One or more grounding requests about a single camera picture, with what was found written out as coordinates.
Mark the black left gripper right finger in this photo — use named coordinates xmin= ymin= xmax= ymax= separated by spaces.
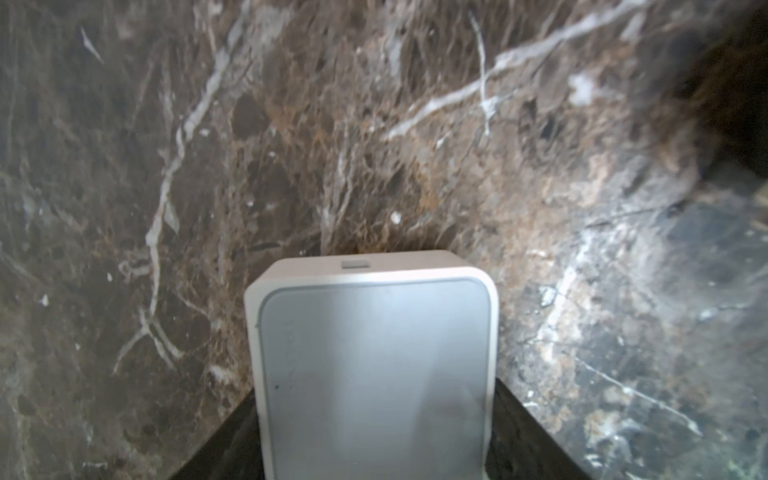
xmin=485 ymin=378 xmax=590 ymax=480

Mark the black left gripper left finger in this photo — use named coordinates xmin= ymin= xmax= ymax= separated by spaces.
xmin=171 ymin=390 xmax=264 ymax=480

